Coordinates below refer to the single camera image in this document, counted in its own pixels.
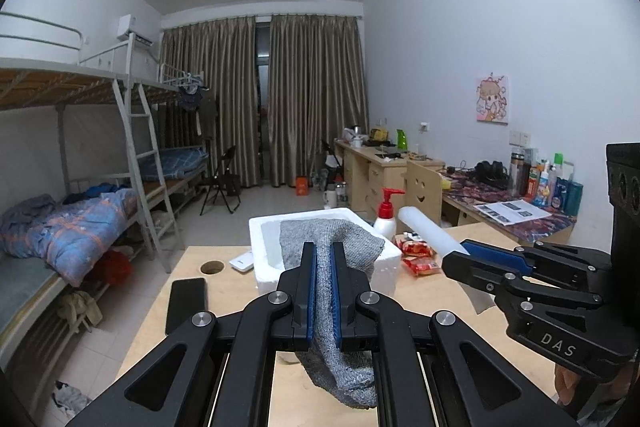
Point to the yellow black case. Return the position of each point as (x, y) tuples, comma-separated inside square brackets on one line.
[(379, 134)]

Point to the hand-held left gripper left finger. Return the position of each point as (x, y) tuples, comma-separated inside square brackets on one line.
[(312, 297)]

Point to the person's right forearm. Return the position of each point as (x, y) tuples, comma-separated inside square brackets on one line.
[(610, 404)]

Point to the white bed ladder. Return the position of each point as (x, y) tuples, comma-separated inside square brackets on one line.
[(147, 153)]

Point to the white metal bunk bed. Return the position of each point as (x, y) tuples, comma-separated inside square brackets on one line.
[(50, 82)]

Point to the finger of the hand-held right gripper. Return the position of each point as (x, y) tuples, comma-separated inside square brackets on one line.
[(495, 254), (470, 269)]

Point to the white small device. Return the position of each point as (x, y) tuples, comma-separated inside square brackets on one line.
[(241, 262)]

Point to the brown curtain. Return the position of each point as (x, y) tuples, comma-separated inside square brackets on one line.
[(320, 102), (210, 107)]

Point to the beige crumpled clothes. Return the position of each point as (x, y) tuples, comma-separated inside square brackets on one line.
[(77, 309)]

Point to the grey sock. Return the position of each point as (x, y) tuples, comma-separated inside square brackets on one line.
[(320, 232)]

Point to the red snack packet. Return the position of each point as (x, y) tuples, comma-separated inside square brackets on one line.
[(422, 266), (415, 248)]

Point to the desk with patterned cover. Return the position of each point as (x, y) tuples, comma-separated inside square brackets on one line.
[(480, 193)]

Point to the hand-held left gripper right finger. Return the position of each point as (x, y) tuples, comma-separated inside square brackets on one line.
[(336, 297)]

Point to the white translucent tube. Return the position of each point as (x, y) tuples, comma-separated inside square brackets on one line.
[(425, 229)]

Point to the white printed papers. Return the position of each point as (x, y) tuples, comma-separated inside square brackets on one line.
[(512, 211)]

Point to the white pump bottle red cap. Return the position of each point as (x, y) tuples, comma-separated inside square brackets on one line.
[(385, 222)]

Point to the black headphones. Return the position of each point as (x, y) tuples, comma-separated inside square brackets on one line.
[(490, 172)]

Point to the black smartphone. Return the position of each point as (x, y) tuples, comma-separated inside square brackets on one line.
[(185, 304)]

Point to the orange box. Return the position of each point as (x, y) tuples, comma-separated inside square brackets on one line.
[(302, 187)]

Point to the pink cartoon wall poster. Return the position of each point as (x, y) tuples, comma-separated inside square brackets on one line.
[(492, 99)]

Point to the dark blue quilt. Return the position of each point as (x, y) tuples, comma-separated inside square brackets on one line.
[(175, 162)]

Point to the blue plaid quilt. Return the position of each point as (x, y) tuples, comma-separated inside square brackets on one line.
[(75, 232)]

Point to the wooden smiley face chair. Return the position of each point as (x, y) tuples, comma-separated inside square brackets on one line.
[(422, 192)]

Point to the person's right hand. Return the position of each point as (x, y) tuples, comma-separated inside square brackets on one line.
[(567, 384)]

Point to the green spray bottle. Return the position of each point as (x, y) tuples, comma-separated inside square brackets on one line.
[(401, 141)]

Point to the white foam box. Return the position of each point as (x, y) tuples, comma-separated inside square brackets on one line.
[(262, 252)]

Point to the row of toiletry bottles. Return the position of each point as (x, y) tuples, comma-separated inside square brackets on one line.
[(547, 187)]

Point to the light wooden desk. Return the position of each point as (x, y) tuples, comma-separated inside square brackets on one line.
[(370, 157)]

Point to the white wall switch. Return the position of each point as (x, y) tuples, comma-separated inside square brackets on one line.
[(520, 138)]

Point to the black folding chair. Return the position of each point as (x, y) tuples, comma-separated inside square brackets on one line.
[(222, 182)]

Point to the white air conditioner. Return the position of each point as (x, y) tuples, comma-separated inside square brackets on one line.
[(132, 29)]

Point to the red bag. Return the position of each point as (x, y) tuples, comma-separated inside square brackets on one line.
[(115, 269)]

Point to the grey clothes on floor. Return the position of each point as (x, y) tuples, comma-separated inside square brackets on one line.
[(72, 397)]

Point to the dark hanging clothes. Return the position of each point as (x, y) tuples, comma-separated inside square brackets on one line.
[(200, 109)]

